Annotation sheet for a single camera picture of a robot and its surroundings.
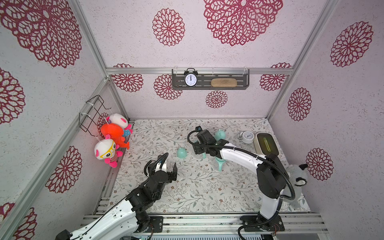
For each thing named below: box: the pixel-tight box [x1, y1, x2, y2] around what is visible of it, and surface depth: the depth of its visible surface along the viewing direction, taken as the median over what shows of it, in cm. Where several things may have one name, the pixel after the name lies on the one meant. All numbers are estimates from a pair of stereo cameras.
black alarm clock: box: [184, 68, 198, 87], surface depth 92 cm
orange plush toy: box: [101, 123, 130, 150], surface depth 91 cm
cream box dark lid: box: [253, 132, 280, 157], surface depth 100 cm
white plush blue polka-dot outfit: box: [106, 113, 133, 137], surface depth 97 cm
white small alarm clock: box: [237, 131, 255, 144], surface depth 108 cm
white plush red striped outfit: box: [94, 134, 123, 168], surface depth 83 cm
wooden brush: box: [210, 78, 238, 88], surface depth 92 cm
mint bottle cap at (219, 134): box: [214, 129, 226, 141], surface depth 91 cm
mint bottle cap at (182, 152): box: [176, 147, 188, 159], surface depth 99 cm
